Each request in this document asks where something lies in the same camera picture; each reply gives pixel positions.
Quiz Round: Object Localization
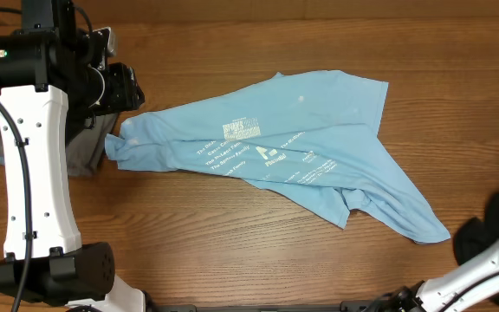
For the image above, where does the light blue printed t-shirt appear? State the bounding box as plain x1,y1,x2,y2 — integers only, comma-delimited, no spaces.
105,70,450,244

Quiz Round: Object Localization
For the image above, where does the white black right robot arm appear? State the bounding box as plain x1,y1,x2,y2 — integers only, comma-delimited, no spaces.
365,238,499,312

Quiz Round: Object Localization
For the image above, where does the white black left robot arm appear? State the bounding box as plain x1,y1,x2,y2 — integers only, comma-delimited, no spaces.
0,0,154,311

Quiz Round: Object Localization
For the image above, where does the grey folded garment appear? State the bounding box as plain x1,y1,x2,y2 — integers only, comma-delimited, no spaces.
0,114,119,177

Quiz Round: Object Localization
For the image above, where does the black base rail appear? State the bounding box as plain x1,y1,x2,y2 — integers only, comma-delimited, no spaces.
147,301,373,312

